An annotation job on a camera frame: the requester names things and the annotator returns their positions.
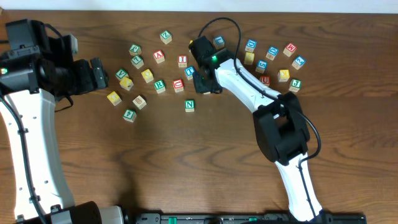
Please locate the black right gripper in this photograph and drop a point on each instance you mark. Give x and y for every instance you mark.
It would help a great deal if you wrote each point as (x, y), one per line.
(203, 82)

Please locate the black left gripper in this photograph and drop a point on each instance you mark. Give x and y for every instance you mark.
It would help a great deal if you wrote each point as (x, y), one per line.
(97, 73)

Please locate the red U block moved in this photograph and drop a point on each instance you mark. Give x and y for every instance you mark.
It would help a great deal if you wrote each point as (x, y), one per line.
(178, 85)

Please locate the green N block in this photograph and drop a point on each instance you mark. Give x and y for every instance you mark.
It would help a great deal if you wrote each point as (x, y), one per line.
(189, 105)

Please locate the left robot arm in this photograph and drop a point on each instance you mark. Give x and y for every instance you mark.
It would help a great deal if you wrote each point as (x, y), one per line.
(37, 72)

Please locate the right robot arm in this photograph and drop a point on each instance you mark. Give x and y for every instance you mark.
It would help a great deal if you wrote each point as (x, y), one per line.
(282, 130)

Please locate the blue T block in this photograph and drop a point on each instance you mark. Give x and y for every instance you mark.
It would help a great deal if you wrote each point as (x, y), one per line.
(189, 71)

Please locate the red I block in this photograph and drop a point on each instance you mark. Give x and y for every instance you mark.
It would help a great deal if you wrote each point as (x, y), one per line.
(182, 61)

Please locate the green V block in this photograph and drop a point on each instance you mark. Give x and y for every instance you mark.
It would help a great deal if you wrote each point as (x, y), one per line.
(121, 73)

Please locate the yellow block lower left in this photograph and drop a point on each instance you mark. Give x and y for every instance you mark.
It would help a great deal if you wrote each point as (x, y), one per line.
(114, 98)

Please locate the yellow block beside V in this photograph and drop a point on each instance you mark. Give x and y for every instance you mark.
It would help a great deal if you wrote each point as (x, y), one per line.
(126, 83)

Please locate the blue L block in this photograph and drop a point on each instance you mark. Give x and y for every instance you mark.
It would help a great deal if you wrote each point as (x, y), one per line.
(218, 42)

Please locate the green R block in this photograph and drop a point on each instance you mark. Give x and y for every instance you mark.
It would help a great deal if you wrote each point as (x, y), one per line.
(159, 86)

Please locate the yellow S block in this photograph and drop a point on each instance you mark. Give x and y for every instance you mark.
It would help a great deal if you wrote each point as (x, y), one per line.
(249, 58)

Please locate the red A block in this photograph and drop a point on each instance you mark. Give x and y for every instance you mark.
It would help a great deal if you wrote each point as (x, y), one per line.
(159, 56)

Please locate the green 4 block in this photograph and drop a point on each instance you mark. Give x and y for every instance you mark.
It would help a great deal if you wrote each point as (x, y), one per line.
(129, 115)

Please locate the plain wooden picture block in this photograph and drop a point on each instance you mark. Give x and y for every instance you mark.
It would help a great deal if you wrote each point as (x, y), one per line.
(139, 102)

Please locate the yellow block middle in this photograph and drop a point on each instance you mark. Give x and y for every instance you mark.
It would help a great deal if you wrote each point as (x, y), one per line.
(147, 75)

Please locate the blue 5 block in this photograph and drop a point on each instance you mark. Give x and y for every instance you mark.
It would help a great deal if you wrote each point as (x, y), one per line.
(261, 66)

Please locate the blue D block left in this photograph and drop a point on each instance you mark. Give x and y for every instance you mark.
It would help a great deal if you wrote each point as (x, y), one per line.
(250, 45)

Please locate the blue d block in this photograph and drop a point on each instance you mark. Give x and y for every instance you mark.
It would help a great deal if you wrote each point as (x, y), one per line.
(250, 45)
(272, 53)

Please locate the green Z block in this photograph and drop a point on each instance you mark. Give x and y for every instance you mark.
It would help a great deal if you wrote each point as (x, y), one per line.
(166, 37)

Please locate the red U block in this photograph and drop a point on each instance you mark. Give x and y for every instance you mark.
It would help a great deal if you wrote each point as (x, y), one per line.
(266, 80)

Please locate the blue D block right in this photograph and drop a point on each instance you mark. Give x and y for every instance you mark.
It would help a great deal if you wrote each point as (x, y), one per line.
(272, 53)

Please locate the yellow K block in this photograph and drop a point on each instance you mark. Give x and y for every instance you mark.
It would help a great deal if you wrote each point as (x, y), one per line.
(283, 75)

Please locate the green J block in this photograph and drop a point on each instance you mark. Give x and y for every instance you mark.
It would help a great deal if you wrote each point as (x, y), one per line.
(295, 85)

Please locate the red M block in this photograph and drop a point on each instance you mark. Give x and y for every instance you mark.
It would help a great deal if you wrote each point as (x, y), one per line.
(289, 49)

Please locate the blue 2 block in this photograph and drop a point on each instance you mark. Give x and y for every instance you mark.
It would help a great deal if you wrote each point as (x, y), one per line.
(298, 62)

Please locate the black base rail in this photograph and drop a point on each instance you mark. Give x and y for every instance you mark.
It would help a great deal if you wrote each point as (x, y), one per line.
(278, 218)

